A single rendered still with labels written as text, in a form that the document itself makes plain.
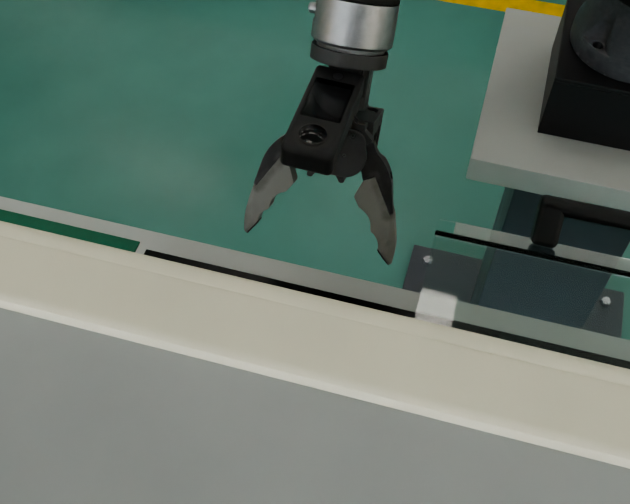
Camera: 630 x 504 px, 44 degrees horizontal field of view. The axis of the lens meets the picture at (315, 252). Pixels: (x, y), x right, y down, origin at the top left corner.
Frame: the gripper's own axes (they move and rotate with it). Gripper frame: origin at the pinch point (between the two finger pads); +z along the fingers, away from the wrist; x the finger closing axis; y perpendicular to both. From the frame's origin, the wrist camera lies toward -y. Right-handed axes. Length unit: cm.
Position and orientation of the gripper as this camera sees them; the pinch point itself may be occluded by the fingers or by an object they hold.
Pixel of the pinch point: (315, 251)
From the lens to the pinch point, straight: 77.3
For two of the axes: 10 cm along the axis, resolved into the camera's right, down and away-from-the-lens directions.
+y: 2.3, -3.8, 8.9
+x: -9.6, -2.2, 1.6
